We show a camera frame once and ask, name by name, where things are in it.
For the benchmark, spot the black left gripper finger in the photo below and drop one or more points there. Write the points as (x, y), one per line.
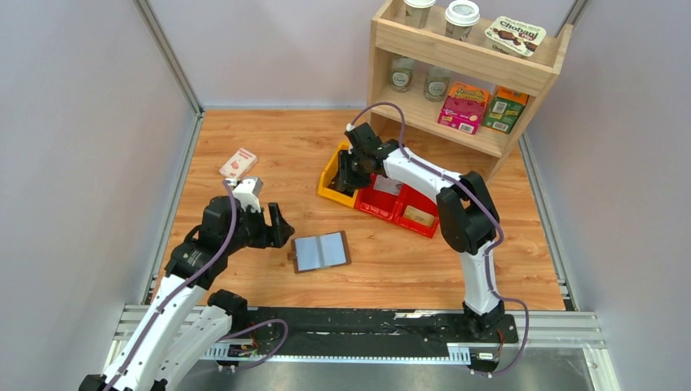
(259, 231)
(280, 231)

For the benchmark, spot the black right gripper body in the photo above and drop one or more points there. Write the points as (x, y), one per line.
(353, 165)

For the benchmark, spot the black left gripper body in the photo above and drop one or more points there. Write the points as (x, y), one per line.
(264, 227)

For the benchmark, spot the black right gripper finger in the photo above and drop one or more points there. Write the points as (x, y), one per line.
(352, 179)
(340, 181)

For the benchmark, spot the brown leather card holder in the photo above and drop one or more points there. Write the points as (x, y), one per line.
(319, 252)

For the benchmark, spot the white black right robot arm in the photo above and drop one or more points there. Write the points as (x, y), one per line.
(467, 216)

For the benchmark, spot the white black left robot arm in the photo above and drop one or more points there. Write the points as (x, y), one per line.
(160, 353)

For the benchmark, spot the card in red bin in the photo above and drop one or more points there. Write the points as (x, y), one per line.
(387, 185)
(418, 216)

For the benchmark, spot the white pink card box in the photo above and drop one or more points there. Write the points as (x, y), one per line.
(239, 164)

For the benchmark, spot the card in far red bin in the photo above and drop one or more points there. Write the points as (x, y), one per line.
(418, 216)

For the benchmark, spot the yellow plastic bin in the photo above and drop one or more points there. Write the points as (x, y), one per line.
(327, 184)

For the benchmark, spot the red plastic bin near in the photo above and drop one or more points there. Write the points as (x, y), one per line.
(375, 203)

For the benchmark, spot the red plastic bin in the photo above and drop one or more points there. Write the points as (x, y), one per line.
(409, 196)
(375, 203)

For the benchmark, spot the red plastic bin far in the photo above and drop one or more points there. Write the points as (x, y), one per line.
(409, 196)

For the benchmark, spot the glass jar left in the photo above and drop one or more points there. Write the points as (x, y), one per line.
(401, 72)

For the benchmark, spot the glass jar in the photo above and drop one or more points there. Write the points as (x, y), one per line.
(437, 81)
(401, 72)

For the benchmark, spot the glass jar right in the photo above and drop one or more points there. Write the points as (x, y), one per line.
(437, 81)

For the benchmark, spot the pink orange snack box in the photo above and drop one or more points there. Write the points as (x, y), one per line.
(464, 108)

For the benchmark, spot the wooden two-tier shelf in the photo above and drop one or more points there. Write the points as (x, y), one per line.
(468, 62)

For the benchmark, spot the green orange snack box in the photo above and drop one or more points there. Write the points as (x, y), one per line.
(504, 109)

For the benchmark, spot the paper cup left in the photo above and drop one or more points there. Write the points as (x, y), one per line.
(417, 12)

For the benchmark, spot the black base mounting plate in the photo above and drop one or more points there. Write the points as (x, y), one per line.
(367, 333)

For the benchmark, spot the paper cup white lid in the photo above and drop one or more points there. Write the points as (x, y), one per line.
(461, 16)

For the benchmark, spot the Chobani yogurt cup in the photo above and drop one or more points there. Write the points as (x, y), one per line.
(514, 37)

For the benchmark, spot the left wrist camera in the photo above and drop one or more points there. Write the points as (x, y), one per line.
(247, 191)

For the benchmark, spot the aluminium table frame rail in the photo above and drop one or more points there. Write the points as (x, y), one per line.
(558, 332)

